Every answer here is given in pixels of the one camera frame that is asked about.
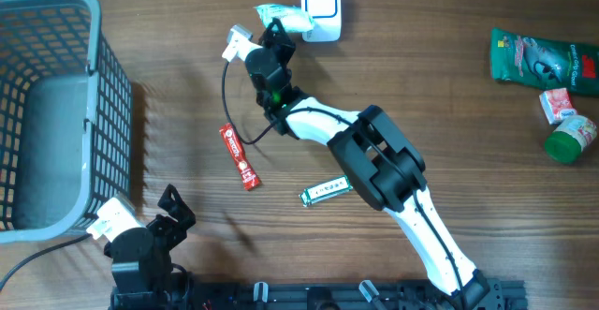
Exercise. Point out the green 3M gloves packet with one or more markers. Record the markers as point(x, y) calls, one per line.
point(544, 64)

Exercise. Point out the green lid jar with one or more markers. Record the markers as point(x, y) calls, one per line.
point(569, 140)

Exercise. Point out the small orange white packet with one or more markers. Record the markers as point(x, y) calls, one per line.
point(557, 105)

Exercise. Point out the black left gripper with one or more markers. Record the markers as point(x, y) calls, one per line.
point(175, 234)

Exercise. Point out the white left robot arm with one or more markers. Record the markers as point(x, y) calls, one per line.
point(144, 274)

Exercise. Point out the dark green snack bar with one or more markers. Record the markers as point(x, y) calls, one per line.
point(327, 190)

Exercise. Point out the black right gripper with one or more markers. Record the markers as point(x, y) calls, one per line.
point(281, 38)

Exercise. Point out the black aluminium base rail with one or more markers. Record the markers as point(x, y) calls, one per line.
point(403, 295)

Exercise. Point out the white barcode scanner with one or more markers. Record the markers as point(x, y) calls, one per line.
point(327, 15)

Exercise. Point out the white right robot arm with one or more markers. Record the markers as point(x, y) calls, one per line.
point(381, 164)

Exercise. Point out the mint wet wipes packet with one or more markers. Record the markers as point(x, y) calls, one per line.
point(293, 19)

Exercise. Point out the red Nescafe sachet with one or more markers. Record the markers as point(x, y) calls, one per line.
point(249, 178)

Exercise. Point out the grey plastic basket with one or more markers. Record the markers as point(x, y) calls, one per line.
point(66, 119)

